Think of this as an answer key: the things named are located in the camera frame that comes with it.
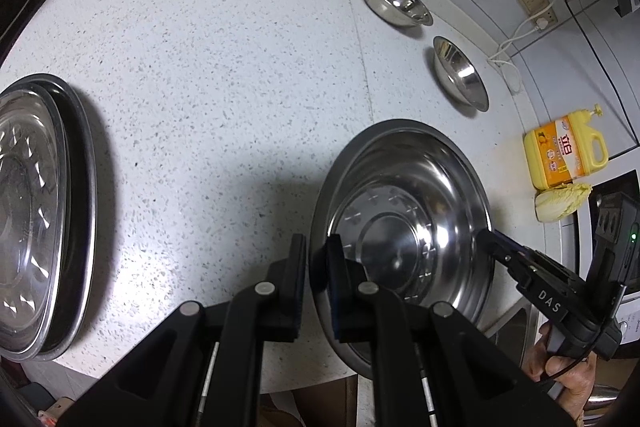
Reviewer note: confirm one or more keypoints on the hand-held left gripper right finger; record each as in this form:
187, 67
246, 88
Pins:
337, 302

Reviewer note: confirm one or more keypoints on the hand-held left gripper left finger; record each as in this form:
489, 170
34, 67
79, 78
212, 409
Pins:
300, 287

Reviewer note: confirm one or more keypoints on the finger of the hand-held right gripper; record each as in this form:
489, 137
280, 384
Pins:
505, 243
512, 272

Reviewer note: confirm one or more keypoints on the large steel bowl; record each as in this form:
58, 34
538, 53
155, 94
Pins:
400, 187

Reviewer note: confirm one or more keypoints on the large steel plate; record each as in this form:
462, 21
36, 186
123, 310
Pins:
82, 187

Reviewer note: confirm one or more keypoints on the medium dotted steel plate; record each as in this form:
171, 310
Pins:
25, 217

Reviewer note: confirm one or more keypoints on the person's right hand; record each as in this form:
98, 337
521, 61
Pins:
575, 382

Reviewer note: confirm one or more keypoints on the steel sink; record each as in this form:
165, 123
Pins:
515, 332

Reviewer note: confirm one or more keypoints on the napa cabbage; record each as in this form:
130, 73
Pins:
560, 202

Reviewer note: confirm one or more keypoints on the yellow detergent bottle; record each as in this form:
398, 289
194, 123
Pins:
560, 154

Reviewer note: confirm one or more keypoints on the black gas stove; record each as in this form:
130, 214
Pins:
30, 2

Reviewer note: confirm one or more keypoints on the beige wall socket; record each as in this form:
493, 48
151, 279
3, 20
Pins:
532, 2

